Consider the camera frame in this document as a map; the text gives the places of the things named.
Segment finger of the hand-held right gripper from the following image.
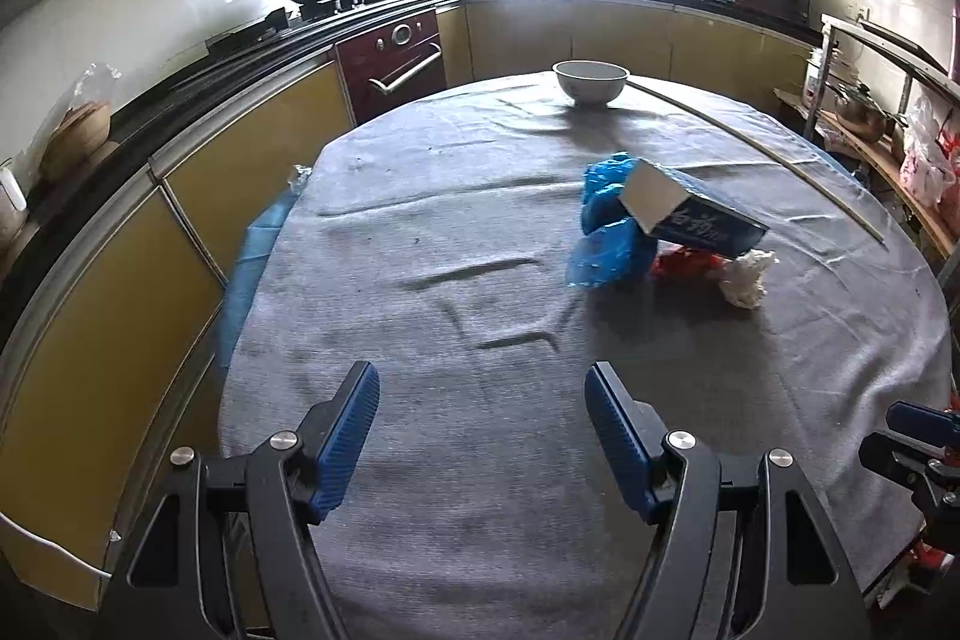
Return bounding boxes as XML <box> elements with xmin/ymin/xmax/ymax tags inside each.
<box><xmin>885</xmin><ymin>400</ymin><xmax>960</xmax><ymax>442</ymax></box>
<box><xmin>859</xmin><ymin>431</ymin><xmax>960</xmax><ymax>521</ymax></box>

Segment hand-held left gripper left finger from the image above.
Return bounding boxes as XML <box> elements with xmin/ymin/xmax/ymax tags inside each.
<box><xmin>109</xmin><ymin>360</ymin><xmax>381</xmax><ymax>640</ymax></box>

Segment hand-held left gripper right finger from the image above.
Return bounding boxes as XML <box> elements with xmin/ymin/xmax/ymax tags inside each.
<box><xmin>583</xmin><ymin>361</ymin><xmax>875</xmax><ymax>640</ymax></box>

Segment red plastic bag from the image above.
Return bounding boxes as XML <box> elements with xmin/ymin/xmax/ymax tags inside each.
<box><xmin>651</xmin><ymin>242</ymin><xmax>732</xmax><ymax>281</ymax></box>

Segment blue plastic bag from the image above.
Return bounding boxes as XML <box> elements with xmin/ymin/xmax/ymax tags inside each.
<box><xmin>566</xmin><ymin>152</ymin><xmax>661</xmax><ymax>290</ymax></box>

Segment blue toothpaste box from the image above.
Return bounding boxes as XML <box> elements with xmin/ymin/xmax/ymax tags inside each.
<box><xmin>619</xmin><ymin>158</ymin><xmax>770</xmax><ymax>259</ymax></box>

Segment blue under cloth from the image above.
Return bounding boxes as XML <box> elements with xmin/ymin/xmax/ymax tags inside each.
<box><xmin>221</xmin><ymin>190</ymin><xmax>316</xmax><ymax>378</ymax></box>

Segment grey tablecloth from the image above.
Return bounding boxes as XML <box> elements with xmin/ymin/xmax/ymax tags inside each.
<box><xmin>217</xmin><ymin>70</ymin><xmax>960</xmax><ymax>640</ymax></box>

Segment white and pink plastic bag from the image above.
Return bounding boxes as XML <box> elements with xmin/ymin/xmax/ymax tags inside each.
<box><xmin>900</xmin><ymin>96</ymin><xmax>957</xmax><ymax>206</ymax></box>

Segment red bag on rack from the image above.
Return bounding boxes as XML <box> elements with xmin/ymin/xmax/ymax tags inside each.
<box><xmin>937</xmin><ymin>122</ymin><xmax>960</xmax><ymax>191</ymax></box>

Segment yellow base cabinets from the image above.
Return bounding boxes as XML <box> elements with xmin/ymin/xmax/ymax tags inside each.
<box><xmin>0</xmin><ymin>0</ymin><xmax>818</xmax><ymax>611</ymax></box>

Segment steel pot with lid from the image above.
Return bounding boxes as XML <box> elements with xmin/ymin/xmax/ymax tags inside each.
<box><xmin>832</xmin><ymin>85</ymin><xmax>901</xmax><ymax>142</ymax></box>

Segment long wooden stick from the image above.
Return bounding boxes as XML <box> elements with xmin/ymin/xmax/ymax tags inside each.
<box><xmin>626</xmin><ymin>77</ymin><xmax>887</xmax><ymax>245</ymax></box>

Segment white bowl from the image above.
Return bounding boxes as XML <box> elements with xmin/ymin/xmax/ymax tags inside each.
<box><xmin>553</xmin><ymin>59</ymin><xmax>629</xmax><ymax>107</ymax></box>

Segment dark red oven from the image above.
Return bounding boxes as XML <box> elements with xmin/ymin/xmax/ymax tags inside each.
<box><xmin>335</xmin><ymin>8</ymin><xmax>449</xmax><ymax>124</ymax></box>

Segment black kitchen countertop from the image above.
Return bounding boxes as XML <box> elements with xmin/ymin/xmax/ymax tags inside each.
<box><xmin>0</xmin><ymin>0</ymin><xmax>822</xmax><ymax>326</ymax></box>

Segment metal storage rack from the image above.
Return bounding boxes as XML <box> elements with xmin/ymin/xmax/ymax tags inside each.
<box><xmin>802</xmin><ymin>14</ymin><xmax>960</xmax><ymax>266</ymax></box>

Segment brown clay pot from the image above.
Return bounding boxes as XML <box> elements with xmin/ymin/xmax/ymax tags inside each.
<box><xmin>41</xmin><ymin>104</ymin><xmax>112</xmax><ymax>180</ymax></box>

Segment black gas stove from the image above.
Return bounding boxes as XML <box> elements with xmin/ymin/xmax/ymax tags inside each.
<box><xmin>206</xmin><ymin>0</ymin><xmax>376</xmax><ymax>60</ymax></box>

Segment white container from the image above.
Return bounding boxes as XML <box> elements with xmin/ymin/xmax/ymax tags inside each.
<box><xmin>0</xmin><ymin>166</ymin><xmax>29</xmax><ymax>214</ymax></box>

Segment clear bag over clay pot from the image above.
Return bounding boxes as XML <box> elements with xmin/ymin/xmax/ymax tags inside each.
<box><xmin>71</xmin><ymin>62</ymin><xmax>121</xmax><ymax>116</ymax></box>

